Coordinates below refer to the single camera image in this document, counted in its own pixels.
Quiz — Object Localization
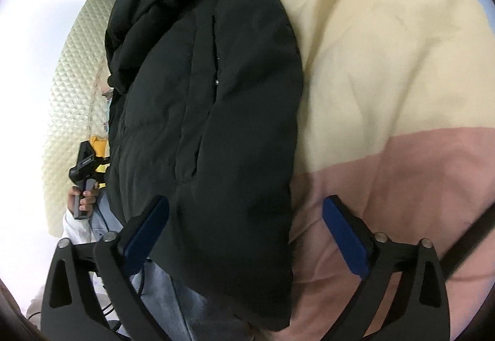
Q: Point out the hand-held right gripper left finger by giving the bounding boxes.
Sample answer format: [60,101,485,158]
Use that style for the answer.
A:
[41,195,170,341]

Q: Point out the person's left hand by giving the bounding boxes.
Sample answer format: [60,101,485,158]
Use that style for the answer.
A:
[67,186,100,218]

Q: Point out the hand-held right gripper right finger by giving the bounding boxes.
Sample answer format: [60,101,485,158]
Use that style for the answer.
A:
[323,195,451,341]

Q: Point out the black puffer jacket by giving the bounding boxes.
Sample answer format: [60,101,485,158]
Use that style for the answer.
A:
[104,0,304,332]

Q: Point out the person's blue jeans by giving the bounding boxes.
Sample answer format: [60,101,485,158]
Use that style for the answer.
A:
[91,190,250,341]

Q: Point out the pastel patchwork bedspread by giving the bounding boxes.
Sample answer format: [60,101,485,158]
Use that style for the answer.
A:
[253,0,493,341]

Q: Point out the person's left forearm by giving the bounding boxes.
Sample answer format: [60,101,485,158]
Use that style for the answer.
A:
[58,209,99,247]

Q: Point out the black cable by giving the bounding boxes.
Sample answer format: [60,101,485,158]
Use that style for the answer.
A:
[93,202,148,334]

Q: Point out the black strap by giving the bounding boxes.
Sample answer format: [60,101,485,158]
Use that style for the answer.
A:
[443,205,495,282]

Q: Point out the cream quilted headboard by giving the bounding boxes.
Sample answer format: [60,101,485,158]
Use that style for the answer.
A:
[42,0,117,238]

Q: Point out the yellow cartoon pillow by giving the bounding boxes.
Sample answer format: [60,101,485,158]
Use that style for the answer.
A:
[89,135,110,189]

